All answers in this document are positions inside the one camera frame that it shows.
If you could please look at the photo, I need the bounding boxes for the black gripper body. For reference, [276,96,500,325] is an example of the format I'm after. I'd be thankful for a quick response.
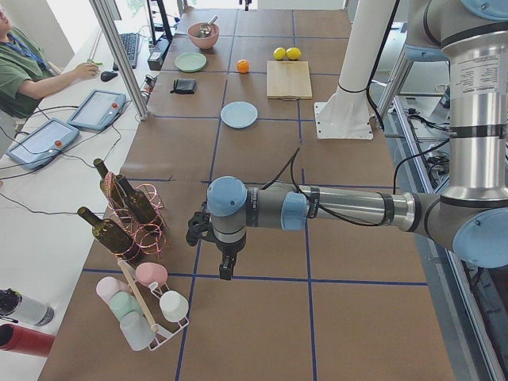
[186,202,243,266]

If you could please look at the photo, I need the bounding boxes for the light blue plate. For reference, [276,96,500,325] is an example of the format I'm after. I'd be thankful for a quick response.
[220,102,258,129]

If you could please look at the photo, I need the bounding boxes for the orange fruit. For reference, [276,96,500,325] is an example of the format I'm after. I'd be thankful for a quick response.
[237,60,250,74]

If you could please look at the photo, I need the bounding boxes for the light green plate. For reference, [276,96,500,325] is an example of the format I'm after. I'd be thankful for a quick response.
[175,52,207,73]

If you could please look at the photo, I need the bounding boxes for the white cup on rack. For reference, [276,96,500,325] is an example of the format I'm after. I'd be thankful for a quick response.
[160,291,189,323]

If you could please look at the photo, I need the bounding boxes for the dark wine bottle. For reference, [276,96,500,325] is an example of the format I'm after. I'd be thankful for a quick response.
[93,158,125,210]
[77,206,144,264]
[115,174,162,227]

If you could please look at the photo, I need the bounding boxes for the pink cup on rack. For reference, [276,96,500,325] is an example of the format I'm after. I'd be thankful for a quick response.
[135,262,168,287]

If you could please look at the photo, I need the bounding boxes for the pale grey cup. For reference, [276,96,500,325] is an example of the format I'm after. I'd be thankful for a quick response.
[120,311,156,351]

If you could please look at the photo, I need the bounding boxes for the pale green cup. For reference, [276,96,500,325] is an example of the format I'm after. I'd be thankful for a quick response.
[108,291,141,321]

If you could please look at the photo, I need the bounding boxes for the pale pink cup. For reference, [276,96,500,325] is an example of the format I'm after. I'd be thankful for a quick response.
[96,276,131,304]

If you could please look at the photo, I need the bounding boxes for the folded grey cloth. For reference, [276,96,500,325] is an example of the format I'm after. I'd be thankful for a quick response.
[170,79,197,94]

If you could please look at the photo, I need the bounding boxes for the far teach pendant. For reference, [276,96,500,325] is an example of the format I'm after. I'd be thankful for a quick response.
[67,90,126,131]

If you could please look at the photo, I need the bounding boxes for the teach pendant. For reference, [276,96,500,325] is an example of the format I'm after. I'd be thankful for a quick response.
[6,118,79,170]
[67,90,126,131]

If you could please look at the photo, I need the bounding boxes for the wooden cutting board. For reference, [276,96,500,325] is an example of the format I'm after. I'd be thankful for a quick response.
[267,60,313,100]

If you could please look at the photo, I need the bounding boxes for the black box device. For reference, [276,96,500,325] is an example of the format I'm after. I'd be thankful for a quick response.
[147,38,170,71]

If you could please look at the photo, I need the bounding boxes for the black computer mouse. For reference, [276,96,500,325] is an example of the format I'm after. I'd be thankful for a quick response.
[100,71,118,83]

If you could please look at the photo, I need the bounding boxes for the near teach pendant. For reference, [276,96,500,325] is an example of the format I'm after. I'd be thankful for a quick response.
[6,118,79,170]

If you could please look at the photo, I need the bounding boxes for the pink bowl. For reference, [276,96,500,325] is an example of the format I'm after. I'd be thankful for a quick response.
[187,22,219,50]

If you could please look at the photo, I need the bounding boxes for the upper yellow lemon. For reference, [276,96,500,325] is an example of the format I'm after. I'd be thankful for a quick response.
[272,47,286,61]

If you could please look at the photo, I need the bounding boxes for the yellow lemon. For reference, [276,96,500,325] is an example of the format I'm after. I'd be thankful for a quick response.
[272,47,286,61]
[286,47,302,60]

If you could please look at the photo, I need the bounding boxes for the metal scoop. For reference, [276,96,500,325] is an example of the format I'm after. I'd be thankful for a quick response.
[195,15,218,38]

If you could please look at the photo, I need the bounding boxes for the lower yellow lemon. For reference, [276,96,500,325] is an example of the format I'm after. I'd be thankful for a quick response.
[286,47,302,60]

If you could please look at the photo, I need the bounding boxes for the black keyboard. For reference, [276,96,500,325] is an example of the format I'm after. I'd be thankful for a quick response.
[119,33,140,69]

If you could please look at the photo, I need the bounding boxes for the grey thermos bottle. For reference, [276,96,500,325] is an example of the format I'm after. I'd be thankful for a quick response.
[1,288,54,326]

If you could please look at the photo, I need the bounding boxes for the red thermos bottle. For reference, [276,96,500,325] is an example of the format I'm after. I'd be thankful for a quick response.
[1,324,56,357]

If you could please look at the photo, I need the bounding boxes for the person in green shirt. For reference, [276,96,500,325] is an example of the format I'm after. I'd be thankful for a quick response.
[0,11,99,118]

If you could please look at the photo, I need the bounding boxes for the copper wire bottle rack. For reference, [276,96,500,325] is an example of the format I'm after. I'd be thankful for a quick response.
[99,171,168,258]

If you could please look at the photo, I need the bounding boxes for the white wire cup rack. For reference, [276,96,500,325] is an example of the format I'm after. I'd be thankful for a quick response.
[117,260,189,351]

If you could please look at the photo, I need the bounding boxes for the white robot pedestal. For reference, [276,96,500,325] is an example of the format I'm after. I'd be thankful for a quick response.
[314,0,398,140]

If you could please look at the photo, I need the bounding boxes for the aluminium frame post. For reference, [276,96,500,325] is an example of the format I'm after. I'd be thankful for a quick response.
[89,0,149,121]

